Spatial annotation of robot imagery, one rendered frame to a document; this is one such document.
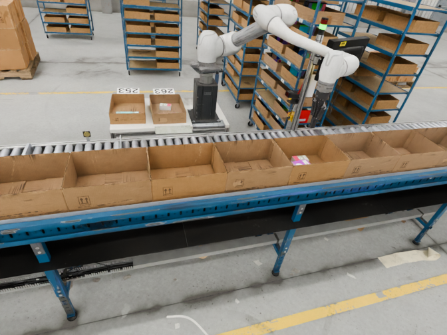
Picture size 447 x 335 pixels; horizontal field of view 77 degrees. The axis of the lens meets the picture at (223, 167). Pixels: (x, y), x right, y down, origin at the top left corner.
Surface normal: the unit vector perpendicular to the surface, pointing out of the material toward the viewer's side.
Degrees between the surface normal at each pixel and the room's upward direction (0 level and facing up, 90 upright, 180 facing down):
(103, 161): 89
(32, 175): 89
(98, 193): 90
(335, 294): 0
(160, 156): 89
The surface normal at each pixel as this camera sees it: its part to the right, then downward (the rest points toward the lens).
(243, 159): 0.28, 0.59
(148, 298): 0.11, -0.79
